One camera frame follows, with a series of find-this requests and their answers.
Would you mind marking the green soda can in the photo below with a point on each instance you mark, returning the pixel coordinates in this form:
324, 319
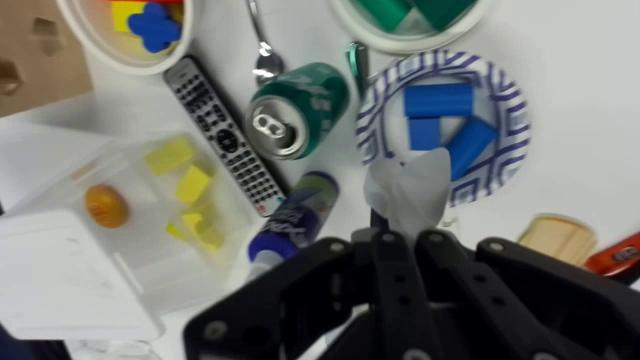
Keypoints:
292, 115

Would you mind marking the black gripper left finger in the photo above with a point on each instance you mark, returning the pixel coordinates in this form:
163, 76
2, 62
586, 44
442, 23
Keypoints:
284, 310

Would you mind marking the white container lid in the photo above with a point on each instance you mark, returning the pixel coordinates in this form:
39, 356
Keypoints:
57, 283

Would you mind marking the white napkin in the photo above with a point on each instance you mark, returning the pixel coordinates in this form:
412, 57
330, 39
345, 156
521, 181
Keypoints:
412, 192

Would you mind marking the white plate with green blocks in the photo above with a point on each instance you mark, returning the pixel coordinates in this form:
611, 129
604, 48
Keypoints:
406, 26

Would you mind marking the silver metal spoon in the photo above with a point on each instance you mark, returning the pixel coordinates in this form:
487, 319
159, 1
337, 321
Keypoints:
268, 62

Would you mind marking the wooden shape sorter box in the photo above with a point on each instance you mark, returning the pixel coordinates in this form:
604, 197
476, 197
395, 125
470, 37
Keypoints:
41, 58

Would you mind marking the black remote control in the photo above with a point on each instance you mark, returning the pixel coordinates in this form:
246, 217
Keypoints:
220, 129

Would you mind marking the blue patterned paper plate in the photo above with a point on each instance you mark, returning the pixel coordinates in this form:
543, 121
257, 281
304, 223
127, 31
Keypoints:
450, 100

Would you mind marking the white bowl with blocks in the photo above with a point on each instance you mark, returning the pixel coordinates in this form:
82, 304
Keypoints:
136, 37

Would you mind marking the clear plastic container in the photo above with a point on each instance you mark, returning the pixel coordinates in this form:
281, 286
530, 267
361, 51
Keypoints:
163, 212

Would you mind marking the black orange tongs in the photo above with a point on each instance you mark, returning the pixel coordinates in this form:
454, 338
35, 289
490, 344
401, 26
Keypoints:
619, 260

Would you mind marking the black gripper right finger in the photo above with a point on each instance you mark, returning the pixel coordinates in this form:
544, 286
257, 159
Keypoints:
521, 304

